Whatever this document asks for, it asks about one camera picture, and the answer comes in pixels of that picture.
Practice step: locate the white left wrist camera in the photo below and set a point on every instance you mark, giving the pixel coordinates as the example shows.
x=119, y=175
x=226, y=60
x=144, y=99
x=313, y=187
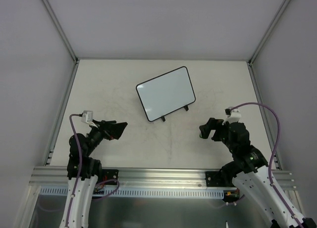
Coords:
x=87, y=118

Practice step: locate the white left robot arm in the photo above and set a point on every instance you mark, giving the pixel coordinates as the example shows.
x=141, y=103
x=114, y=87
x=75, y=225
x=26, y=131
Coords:
x=85, y=173

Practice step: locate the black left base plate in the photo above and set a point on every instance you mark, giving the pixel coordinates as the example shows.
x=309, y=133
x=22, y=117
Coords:
x=108, y=175

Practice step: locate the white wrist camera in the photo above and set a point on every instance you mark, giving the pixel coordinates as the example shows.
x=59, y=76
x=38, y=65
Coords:
x=233, y=115
x=87, y=118

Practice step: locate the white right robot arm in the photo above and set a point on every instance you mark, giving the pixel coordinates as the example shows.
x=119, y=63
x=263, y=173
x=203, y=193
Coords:
x=249, y=172

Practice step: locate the left aluminium frame post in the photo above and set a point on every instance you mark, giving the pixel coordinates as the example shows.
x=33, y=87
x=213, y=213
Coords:
x=48, y=7

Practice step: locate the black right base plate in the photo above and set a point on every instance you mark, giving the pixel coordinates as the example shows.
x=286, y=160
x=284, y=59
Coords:
x=217, y=179

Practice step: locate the aluminium frame post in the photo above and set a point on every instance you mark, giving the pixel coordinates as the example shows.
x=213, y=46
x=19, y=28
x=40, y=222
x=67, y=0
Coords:
x=48, y=7
x=273, y=23

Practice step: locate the small black-framed whiteboard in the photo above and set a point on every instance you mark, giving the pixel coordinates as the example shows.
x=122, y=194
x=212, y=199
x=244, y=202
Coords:
x=166, y=93

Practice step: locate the right aluminium frame post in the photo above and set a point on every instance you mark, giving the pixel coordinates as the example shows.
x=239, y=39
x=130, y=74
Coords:
x=273, y=23

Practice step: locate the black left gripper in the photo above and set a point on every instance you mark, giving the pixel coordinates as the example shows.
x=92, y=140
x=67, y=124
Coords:
x=108, y=131

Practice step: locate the white slotted cable duct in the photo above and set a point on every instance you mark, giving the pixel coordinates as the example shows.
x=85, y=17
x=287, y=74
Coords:
x=160, y=193

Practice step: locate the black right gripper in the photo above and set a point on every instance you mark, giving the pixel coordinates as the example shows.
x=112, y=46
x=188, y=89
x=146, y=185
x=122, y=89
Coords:
x=217, y=130

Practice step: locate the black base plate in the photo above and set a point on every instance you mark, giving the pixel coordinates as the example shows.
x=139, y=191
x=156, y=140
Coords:
x=217, y=179
x=108, y=175

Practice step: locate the aluminium mounting rail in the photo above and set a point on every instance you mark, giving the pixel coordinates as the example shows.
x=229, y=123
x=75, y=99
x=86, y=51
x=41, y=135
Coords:
x=130, y=177

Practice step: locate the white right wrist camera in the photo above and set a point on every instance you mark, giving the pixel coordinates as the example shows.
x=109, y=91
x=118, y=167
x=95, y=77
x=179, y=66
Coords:
x=233, y=115

